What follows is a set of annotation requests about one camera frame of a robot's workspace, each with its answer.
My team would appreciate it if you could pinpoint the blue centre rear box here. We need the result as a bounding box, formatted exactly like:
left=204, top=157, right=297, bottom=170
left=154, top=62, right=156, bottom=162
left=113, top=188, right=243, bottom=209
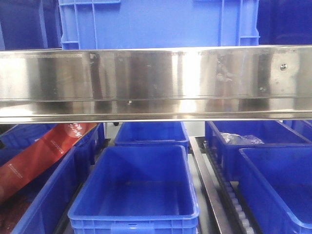
left=114, top=121, right=189, bottom=152

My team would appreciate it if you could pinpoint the blue box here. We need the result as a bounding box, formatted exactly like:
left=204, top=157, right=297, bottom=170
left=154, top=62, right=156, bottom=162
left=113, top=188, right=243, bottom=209
left=0, top=124, right=104, bottom=234
left=114, top=121, right=189, bottom=152
left=238, top=146, right=312, bottom=234
left=68, top=145, right=199, bottom=234
left=205, top=120, right=312, bottom=181

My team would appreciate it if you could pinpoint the steel shelf front beam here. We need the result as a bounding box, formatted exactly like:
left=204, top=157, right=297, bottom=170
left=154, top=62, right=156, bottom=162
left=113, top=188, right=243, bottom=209
left=0, top=45, right=312, bottom=124

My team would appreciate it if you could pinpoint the blue right rear box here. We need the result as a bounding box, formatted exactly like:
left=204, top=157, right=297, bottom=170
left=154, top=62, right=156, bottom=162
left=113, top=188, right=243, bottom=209
left=205, top=120, right=312, bottom=181

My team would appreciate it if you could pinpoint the blue centre front box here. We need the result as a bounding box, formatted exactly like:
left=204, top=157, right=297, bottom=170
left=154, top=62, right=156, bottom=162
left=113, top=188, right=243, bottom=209
left=68, top=145, right=199, bottom=234

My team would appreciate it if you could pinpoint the blue upper shelf crate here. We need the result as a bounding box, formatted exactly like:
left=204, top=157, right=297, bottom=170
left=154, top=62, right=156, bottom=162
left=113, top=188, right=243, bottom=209
left=58, top=0, right=259, bottom=50

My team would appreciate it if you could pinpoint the blue right front box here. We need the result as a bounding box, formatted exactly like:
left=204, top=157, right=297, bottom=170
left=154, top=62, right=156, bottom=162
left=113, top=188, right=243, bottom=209
left=238, top=146, right=312, bottom=234

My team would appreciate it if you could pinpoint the blue left box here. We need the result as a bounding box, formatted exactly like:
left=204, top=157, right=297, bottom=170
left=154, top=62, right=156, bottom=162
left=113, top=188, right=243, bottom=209
left=0, top=124, right=104, bottom=234

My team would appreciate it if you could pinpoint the clear plastic bag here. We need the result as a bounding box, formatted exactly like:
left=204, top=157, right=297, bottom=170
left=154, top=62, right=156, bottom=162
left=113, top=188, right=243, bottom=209
left=221, top=133, right=264, bottom=145

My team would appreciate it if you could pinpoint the lower white roller track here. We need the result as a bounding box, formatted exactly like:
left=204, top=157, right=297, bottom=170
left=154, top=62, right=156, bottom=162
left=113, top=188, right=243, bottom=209
left=203, top=140, right=262, bottom=234

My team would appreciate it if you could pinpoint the red packaging bag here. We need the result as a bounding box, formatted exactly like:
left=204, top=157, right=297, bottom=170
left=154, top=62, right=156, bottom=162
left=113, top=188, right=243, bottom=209
left=0, top=123, right=97, bottom=203

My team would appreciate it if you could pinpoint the steel lower divider rail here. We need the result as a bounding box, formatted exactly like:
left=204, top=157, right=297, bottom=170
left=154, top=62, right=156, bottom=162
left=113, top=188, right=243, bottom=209
left=190, top=136, right=234, bottom=234

